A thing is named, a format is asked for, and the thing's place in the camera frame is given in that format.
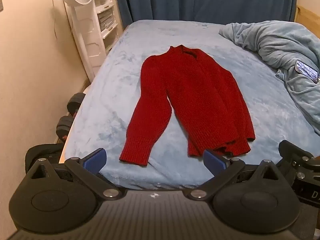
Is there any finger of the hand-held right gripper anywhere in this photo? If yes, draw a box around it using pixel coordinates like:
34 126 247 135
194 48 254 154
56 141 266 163
276 140 314 178

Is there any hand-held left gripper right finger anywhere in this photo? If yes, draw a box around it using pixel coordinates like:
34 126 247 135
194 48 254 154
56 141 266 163
184 149 280 202

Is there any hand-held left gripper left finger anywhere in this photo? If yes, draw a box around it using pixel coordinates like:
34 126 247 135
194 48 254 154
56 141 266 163
26 148 121 201

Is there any red knitted sweater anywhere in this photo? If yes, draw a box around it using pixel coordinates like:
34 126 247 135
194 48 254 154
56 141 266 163
119 44 256 167

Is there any black dumbbell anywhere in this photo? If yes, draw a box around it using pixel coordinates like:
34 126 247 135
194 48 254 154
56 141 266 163
56 116 76 143
67 92 86 117

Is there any black bag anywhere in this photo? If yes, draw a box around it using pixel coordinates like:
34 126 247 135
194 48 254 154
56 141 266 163
25 143 64 174

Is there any light blue bed sheet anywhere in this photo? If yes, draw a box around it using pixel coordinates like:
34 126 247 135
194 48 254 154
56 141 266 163
59 19 320 190

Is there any smartphone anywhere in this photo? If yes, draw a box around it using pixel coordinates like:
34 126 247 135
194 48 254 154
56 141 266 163
295 60 320 83

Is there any rumpled grey-blue blanket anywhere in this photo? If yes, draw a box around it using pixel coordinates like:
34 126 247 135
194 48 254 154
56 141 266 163
219 20 320 133

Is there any white standing fan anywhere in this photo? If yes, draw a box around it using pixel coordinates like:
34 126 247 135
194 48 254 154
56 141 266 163
52 0 106 80

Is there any white shelf unit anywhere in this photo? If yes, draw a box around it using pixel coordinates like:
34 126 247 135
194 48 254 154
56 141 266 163
94 0 123 55

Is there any dark blue curtain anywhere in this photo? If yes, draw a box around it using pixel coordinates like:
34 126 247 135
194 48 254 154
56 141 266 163
114 0 298 30

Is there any wooden bed frame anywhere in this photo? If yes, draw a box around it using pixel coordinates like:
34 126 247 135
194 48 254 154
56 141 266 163
295 4 320 32

